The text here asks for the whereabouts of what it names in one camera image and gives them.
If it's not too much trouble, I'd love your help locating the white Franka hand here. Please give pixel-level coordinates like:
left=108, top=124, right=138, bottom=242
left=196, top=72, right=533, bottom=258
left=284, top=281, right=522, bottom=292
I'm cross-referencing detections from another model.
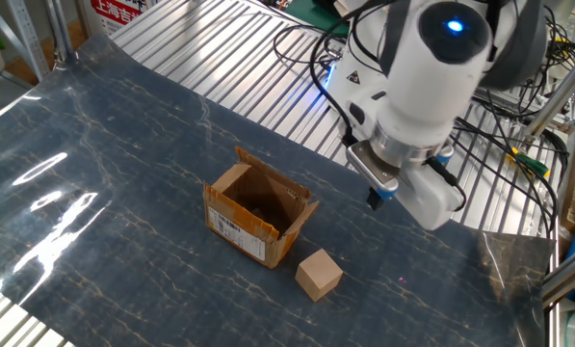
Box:
left=343, top=86, right=465, bottom=231

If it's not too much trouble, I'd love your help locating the tan wooden cube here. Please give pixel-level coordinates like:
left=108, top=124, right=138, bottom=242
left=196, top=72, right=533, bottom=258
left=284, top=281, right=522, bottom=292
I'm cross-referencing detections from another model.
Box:
left=295, top=248, right=345, bottom=304

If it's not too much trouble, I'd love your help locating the open brown cardboard box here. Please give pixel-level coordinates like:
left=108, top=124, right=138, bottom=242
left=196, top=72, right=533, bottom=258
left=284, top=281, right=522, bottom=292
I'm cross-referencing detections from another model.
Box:
left=202, top=146, right=321, bottom=270

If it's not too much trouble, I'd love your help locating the green mat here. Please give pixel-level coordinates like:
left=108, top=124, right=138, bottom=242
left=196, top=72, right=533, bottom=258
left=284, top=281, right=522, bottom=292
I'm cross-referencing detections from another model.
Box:
left=284, top=0, right=352, bottom=38

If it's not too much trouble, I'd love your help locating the dark marble pattern sheet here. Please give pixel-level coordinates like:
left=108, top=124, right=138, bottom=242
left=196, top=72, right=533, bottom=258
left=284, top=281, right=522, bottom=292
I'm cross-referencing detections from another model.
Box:
left=0, top=32, right=556, bottom=347

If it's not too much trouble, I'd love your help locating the red and white sign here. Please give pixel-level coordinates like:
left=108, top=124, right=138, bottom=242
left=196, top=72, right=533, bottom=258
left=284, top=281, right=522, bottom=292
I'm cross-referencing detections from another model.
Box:
left=90, top=0, right=149, bottom=36

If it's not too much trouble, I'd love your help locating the grey metal pole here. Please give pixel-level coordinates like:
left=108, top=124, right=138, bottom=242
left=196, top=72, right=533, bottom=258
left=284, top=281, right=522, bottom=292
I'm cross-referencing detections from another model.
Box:
left=43, top=0, right=80, bottom=67

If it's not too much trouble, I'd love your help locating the perforated grey metal upright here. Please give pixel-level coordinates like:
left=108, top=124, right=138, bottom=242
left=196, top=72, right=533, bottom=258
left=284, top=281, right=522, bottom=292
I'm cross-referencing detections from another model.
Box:
left=5, top=0, right=52, bottom=82

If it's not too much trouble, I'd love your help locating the silver depth camera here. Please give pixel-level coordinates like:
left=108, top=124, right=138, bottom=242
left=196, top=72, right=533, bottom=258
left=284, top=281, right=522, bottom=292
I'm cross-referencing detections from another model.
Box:
left=346, top=141, right=400, bottom=201

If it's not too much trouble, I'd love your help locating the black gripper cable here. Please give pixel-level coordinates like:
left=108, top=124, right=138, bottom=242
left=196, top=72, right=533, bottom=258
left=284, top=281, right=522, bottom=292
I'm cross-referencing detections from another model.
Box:
left=424, top=156, right=468, bottom=213

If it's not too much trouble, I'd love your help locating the black camera cable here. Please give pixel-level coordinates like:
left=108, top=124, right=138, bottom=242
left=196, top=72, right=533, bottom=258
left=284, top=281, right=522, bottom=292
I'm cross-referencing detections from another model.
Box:
left=272, top=0, right=399, bottom=146

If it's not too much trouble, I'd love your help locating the green yellow handled tool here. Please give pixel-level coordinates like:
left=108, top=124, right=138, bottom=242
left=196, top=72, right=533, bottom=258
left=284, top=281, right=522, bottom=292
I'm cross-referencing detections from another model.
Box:
left=506, top=147, right=552, bottom=179

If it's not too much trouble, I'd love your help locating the long black cable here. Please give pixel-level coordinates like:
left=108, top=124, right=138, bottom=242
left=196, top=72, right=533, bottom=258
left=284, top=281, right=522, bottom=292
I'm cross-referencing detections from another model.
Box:
left=453, top=115, right=559, bottom=240

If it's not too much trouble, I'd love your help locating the silver aluminium frame post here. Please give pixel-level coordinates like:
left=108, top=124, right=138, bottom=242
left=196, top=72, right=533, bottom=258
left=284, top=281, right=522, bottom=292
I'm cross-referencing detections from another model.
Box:
left=524, top=60, right=575, bottom=141

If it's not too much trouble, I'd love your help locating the silver aluminium frame beam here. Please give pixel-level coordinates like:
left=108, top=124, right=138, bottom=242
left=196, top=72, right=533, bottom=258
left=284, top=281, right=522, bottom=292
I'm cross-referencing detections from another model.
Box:
left=540, top=239, right=575, bottom=308

